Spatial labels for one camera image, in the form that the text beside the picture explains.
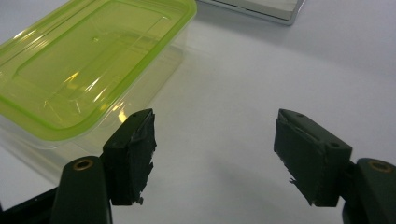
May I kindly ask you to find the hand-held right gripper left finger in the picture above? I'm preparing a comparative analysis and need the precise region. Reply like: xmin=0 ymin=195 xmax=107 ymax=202
xmin=49 ymin=107 xmax=158 ymax=224

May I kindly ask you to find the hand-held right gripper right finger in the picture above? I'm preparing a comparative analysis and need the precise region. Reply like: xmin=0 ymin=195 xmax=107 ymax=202
xmin=274 ymin=108 xmax=396 ymax=224

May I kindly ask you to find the clear plastic container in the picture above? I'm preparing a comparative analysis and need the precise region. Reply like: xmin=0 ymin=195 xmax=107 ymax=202
xmin=0 ymin=21 xmax=190 ymax=185

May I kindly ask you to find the green translucent container lid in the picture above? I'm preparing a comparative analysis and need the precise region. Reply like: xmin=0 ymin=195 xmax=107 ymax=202
xmin=0 ymin=0 xmax=198 ymax=142

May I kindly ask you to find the white flat box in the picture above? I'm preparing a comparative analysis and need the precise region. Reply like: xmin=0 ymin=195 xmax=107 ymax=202
xmin=199 ymin=0 xmax=306 ymax=26

